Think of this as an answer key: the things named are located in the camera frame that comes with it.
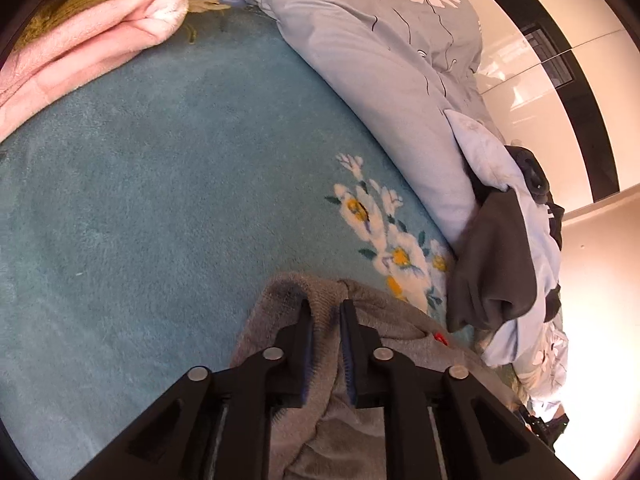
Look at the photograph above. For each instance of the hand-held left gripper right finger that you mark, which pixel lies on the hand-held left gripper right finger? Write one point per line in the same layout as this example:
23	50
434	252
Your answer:
348	360

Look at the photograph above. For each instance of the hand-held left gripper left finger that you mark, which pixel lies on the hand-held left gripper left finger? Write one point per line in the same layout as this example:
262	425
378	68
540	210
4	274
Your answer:
309	350

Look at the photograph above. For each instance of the grey sweater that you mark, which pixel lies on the grey sweater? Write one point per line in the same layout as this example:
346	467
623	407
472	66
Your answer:
400	330

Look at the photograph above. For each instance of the dark brown-grey garment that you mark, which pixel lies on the dark brown-grey garment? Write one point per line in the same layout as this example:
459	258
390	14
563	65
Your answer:
490	260

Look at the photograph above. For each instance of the blue floral bed blanket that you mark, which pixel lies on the blue floral bed blanket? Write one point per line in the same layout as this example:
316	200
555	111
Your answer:
150	185

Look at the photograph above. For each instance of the light blue shirt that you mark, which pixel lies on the light blue shirt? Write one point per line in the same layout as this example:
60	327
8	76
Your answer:
480	145

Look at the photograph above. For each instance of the black garment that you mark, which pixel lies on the black garment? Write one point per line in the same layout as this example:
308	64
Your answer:
530	170

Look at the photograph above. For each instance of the grey-blue daisy print quilt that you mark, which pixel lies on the grey-blue daisy print quilt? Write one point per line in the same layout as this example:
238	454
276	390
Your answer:
380	85

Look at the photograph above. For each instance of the folded pink fleece garment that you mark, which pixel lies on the folded pink fleece garment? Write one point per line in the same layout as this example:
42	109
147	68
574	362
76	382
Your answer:
85	45

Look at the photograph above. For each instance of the white wardrobe with black stripe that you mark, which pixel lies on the white wardrobe with black stripe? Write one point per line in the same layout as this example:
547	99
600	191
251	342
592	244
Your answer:
550	20

